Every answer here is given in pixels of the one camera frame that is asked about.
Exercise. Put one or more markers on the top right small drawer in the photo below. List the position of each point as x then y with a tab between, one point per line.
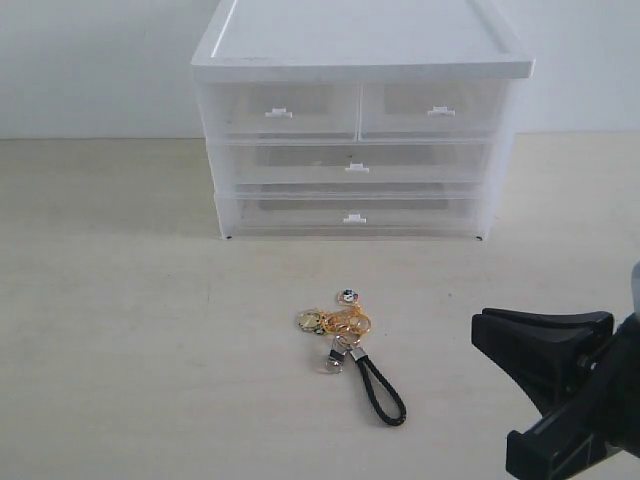
431	110

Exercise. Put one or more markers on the top left small drawer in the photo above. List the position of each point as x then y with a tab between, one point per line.
289	110

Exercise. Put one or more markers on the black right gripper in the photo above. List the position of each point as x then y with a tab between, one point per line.
548	356

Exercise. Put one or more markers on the white translucent drawer cabinet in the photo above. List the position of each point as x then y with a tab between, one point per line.
358	43

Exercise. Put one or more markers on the small drawer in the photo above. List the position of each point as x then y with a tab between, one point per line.
431	110
289	110

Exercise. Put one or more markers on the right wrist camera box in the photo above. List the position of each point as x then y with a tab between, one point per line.
635	289

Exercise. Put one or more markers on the panda keychain with black strap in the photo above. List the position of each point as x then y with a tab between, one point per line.
347	327

